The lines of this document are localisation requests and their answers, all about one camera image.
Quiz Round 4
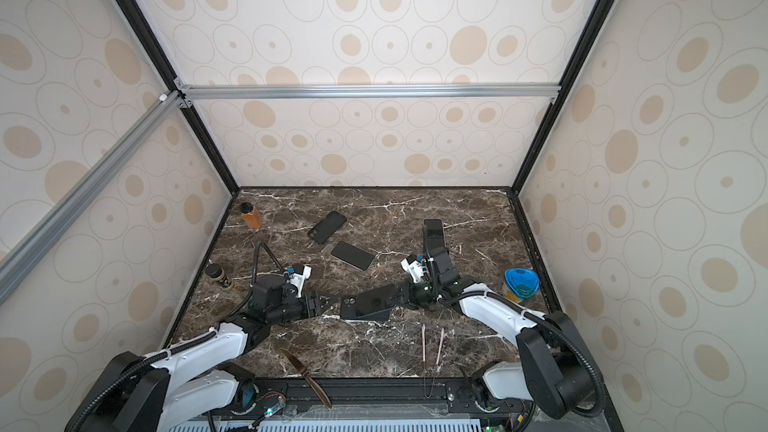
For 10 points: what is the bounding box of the blue-edged phone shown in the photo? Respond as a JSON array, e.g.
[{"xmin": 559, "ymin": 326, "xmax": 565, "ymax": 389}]
[{"xmin": 352, "ymin": 284, "xmax": 398, "ymax": 318}]

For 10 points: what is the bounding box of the pink phone case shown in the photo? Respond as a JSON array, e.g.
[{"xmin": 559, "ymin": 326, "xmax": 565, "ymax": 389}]
[{"xmin": 423, "ymin": 219, "xmax": 446, "ymax": 255}]

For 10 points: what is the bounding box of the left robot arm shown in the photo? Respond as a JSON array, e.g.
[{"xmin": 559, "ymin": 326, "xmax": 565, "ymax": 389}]
[{"xmin": 65, "ymin": 265, "xmax": 338, "ymax": 431}]

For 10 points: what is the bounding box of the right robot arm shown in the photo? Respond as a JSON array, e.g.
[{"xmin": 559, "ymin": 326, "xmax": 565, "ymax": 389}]
[{"xmin": 396, "ymin": 220, "xmax": 607, "ymax": 419}]

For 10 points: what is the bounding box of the silver-edged phone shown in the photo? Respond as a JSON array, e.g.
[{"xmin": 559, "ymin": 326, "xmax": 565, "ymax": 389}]
[{"xmin": 331, "ymin": 241, "xmax": 375, "ymax": 271}]

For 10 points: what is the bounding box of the right pink chopstick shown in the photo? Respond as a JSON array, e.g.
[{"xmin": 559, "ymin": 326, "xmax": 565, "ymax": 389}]
[{"xmin": 435, "ymin": 328, "xmax": 446, "ymax": 369}]

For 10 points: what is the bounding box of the orange bottle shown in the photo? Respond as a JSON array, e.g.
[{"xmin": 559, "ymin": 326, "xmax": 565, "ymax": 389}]
[{"xmin": 240, "ymin": 202, "xmax": 262, "ymax": 230}]

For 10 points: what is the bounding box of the dark jar with lid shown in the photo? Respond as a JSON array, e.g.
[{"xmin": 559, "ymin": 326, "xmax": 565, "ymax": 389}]
[{"xmin": 204, "ymin": 263, "xmax": 231, "ymax": 288}]

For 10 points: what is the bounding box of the blue round lid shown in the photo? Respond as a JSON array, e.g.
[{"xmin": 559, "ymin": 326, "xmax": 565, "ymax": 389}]
[{"xmin": 502, "ymin": 268, "xmax": 540, "ymax": 304}]

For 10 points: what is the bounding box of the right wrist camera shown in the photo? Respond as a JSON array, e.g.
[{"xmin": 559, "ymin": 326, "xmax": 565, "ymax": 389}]
[{"xmin": 401, "ymin": 254, "xmax": 428, "ymax": 284}]

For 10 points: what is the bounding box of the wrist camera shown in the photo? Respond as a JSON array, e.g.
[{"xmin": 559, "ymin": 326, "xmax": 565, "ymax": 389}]
[
  {"xmin": 401, "ymin": 254, "xmax": 428, "ymax": 284},
  {"xmin": 286, "ymin": 264, "xmax": 312, "ymax": 297}
]

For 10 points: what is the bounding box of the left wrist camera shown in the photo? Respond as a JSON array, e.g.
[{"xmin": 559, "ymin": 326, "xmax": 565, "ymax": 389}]
[{"xmin": 286, "ymin": 264, "xmax": 312, "ymax": 297}]

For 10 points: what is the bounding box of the wooden-handled knife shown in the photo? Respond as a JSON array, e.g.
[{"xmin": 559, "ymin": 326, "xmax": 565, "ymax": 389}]
[{"xmin": 281, "ymin": 349, "xmax": 333, "ymax": 410}]

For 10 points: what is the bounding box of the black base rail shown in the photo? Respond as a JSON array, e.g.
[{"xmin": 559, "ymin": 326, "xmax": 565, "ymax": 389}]
[{"xmin": 211, "ymin": 364, "xmax": 542, "ymax": 431}]

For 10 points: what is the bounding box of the aluminium frame bar back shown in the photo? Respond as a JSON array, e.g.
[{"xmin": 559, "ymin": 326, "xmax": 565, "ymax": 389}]
[{"xmin": 181, "ymin": 83, "xmax": 560, "ymax": 100}]

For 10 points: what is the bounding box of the aluminium frame bar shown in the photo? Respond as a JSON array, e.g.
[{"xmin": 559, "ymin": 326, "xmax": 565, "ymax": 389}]
[
  {"xmin": 1, "ymin": 91, "xmax": 181, "ymax": 302},
  {"xmin": 181, "ymin": 83, "xmax": 560, "ymax": 100}
]

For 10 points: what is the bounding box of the aluminium frame bar left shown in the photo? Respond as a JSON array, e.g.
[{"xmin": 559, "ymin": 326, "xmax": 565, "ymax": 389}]
[{"xmin": 1, "ymin": 91, "xmax": 181, "ymax": 302}]

